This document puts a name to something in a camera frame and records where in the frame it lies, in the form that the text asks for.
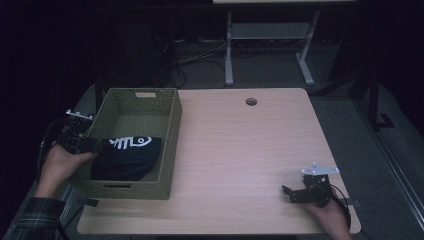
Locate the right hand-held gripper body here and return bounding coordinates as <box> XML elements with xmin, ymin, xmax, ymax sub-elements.
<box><xmin>289</xmin><ymin>162</ymin><xmax>341</xmax><ymax>209</ymax></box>

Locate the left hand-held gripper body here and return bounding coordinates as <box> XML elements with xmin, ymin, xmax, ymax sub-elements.
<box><xmin>56</xmin><ymin>109</ymin><xmax>98</xmax><ymax>156</ymax></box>

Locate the dark navy printed garment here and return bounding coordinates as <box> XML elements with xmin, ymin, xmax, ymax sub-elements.
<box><xmin>90</xmin><ymin>135</ymin><xmax>164</xmax><ymax>182</ymax></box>

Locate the green woven basket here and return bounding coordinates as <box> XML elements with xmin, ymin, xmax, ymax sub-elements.
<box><xmin>65</xmin><ymin>87</ymin><xmax>183</xmax><ymax>201</ymax></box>

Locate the person's left hand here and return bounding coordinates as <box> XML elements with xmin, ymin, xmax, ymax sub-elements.
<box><xmin>34</xmin><ymin>143</ymin><xmax>100</xmax><ymax>200</ymax></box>

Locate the person's right hand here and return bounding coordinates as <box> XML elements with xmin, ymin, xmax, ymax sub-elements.
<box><xmin>301</xmin><ymin>195</ymin><xmax>354</xmax><ymax>240</ymax></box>

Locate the grey tape strip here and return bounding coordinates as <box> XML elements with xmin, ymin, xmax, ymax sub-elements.
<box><xmin>78</xmin><ymin>196</ymin><xmax>100</xmax><ymax>208</ymax></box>
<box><xmin>343</xmin><ymin>197</ymin><xmax>362</xmax><ymax>208</ymax></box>

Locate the black metal stand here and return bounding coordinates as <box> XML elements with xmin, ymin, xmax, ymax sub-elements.
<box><xmin>346</xmin><ymin>66</ymin><xmax>396</xmax><ymax>132</ymax></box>

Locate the white metal rack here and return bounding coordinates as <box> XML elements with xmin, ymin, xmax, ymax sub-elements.
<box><xmin>212</xmin><ymin>0</ymin><xmax>358</xmax><ymax>87</ymax></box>

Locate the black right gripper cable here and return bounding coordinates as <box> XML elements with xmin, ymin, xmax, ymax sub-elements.
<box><xmin>328</xmin><ymin>184</ymin><xmax>353</xmax><ymax>232</ymax></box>

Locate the metal floor rail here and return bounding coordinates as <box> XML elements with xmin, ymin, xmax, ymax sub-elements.
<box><xmin>49</xmin><ymin>184</ymin><xmax>85</xmax><ymax>240</ymax></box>
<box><xmin>353</xmin><ymin>99</ymin><xmax>424</xmax><ymax>232</ymax></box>

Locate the bundle of floor cables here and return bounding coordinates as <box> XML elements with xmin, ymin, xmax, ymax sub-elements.
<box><xmin>154</xmin><ymin>35</ymin><xmax>231</xmax><ymax>90</ymax></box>

